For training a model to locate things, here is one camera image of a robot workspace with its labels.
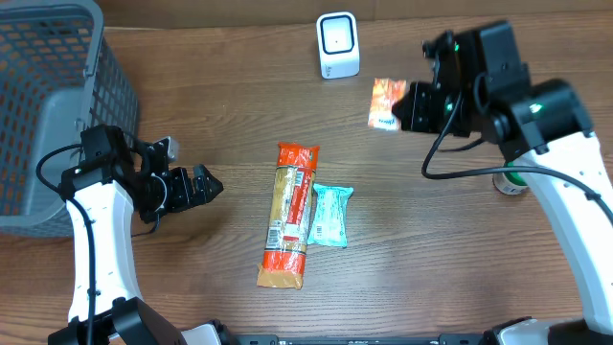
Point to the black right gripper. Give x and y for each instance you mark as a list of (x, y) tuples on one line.
[(413, 104)]

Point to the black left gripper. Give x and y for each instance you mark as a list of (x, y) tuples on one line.
[(190, 187)]

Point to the small orange snack box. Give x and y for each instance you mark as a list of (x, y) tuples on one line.
[(386, 93)]

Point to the long red orange spaghetti pack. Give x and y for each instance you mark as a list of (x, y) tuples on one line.
[(284, 258)]

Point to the green lid white jar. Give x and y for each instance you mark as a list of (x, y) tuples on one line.
[(509, 183)]

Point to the teal orange snack packet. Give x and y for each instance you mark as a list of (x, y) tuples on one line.
[(328, 227)]

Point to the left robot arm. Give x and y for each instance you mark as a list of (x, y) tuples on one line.
[(114, 181)]

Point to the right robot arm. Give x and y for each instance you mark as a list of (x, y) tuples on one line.
[(481, 85)]

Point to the white barcode scanner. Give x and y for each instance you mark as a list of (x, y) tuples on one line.
[(338, 45)]

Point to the grey plastic mesh basket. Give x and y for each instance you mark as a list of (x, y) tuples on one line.
[(58, 77)]

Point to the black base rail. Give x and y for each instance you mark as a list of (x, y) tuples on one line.
[(442, 339)]

